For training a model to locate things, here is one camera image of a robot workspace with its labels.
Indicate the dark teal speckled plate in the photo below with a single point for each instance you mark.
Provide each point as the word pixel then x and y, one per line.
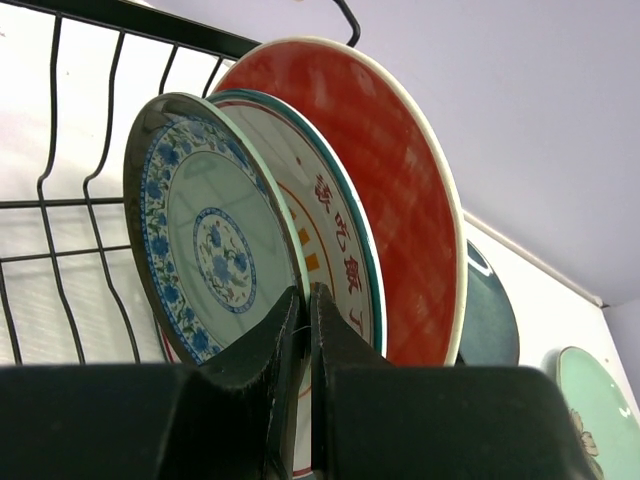
pixel 490 335

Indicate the white orange sunburst plate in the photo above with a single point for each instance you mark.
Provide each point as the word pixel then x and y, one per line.
pixel 327 213

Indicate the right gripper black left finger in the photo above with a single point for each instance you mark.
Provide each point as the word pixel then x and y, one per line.
pixel 231 418

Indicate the small blue patterned dish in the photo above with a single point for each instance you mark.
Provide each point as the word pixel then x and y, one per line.
pixel 213 240

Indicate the light green flower plate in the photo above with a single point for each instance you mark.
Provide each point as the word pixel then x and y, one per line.
pixel 607 428

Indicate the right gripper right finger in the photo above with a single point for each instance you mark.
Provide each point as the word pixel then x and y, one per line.
pixel 374 420

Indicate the red and teal floral plate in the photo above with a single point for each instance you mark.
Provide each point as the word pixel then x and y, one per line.
pixel 400 172

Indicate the black wire dish rack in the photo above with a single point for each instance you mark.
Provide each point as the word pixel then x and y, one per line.
pixel 70 90

